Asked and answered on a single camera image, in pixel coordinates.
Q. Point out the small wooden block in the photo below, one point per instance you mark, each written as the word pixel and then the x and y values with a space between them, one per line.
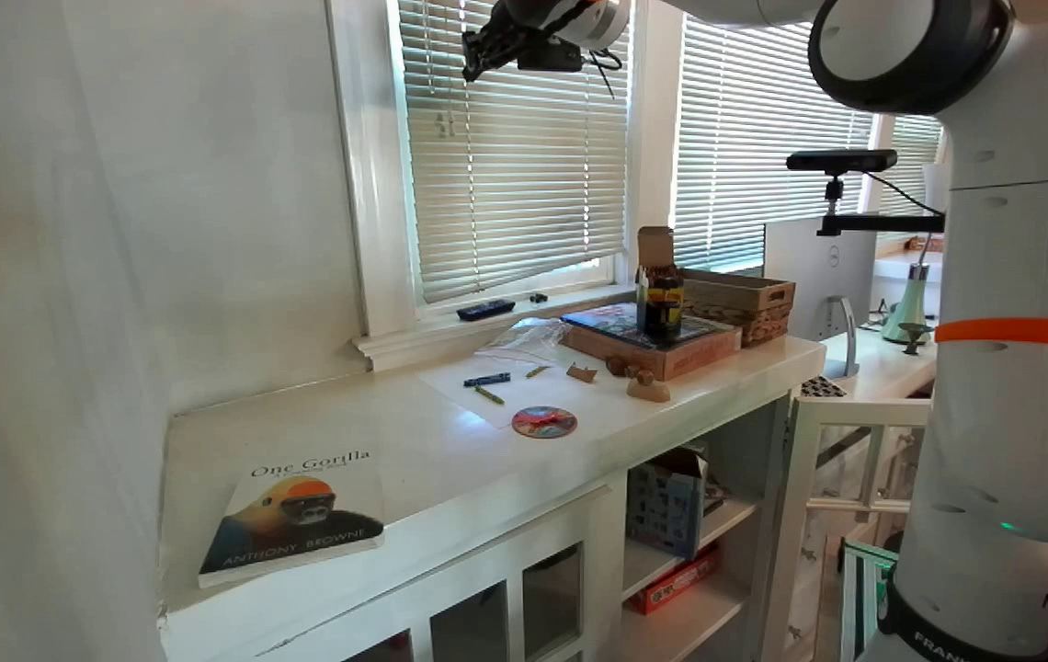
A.
pixel 582 374
pixel 647 392

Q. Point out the brown wooden crate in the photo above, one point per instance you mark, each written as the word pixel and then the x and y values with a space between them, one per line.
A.
pixel 746 308

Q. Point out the brown wooden box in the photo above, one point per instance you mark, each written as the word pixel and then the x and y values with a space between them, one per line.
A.
pixel 694 353

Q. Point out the blue crayon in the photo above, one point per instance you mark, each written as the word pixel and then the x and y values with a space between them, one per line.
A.
pixel 488 379

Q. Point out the small black sill item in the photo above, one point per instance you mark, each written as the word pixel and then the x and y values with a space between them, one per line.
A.
pixel 539 296

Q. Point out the mint green appliance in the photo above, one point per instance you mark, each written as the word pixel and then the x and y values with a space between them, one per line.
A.
pixel 911 314

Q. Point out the narrow white window blind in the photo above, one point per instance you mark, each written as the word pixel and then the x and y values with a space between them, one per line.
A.
pixel 744 147

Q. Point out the red compact disc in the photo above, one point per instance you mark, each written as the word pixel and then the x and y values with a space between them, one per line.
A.
pixel 547 424

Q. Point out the teal framed board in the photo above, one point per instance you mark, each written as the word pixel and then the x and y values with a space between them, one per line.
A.
pixel 869 592

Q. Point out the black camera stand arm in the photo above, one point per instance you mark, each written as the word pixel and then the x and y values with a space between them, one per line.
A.
pixel 885 227

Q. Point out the black stereo camera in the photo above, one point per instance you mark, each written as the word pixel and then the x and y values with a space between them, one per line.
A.
pixel 840 160

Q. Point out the dark jar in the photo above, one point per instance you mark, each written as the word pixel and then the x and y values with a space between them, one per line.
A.
pixel 663 308

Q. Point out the white computer monitor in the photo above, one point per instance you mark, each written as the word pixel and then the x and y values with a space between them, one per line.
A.
pixel 828 278

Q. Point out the wide white window blind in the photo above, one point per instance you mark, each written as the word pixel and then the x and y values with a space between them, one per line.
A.
pixel 510 171

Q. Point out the red book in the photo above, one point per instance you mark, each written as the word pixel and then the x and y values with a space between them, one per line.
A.
pixel 675 581

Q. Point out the clear plastic bag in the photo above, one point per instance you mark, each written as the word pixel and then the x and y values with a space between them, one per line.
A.
pixel 539 338

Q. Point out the bird cover book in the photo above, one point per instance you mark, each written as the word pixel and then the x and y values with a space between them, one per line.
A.
pixel 288 521

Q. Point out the white wooden chair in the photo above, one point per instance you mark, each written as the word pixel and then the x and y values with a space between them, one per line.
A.
pixel 840 411

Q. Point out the blue patterned box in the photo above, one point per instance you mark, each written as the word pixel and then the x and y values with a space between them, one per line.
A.
pixel 668 506

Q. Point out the green crayon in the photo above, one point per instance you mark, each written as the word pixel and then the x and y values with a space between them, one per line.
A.
pixel 489 395

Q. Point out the black remote control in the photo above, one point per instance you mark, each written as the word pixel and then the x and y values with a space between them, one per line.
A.
pixel 488 309

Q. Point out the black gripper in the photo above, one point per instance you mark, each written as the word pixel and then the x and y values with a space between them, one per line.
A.
pixel 542 29

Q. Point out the white shelf cabinet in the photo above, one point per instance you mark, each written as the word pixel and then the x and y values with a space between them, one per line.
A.
pixel 488 553

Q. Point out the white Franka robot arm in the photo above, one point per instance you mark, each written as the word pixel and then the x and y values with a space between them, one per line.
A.
pixel 1014 426

